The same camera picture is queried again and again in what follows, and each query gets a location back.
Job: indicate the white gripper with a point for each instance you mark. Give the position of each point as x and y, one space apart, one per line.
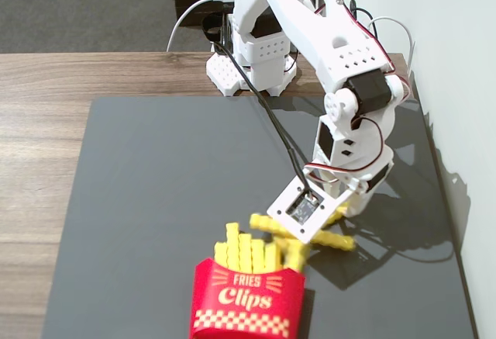
377 179

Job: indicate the yellow crinkle fry clip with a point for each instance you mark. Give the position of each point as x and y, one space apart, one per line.
267 225
231 246
258 255
221 253
245 251
333 240
294 253
338 215
272 257

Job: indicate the white wrist camera mount plate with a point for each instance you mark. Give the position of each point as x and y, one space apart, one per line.
304 211

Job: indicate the red fries clips box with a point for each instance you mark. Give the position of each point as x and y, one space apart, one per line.
248 300

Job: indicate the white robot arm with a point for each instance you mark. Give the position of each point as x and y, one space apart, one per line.
317 36

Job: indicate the dark grey table mat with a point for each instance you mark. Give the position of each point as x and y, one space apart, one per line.
155 184

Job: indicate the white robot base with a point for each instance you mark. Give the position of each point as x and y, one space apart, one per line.
240 75

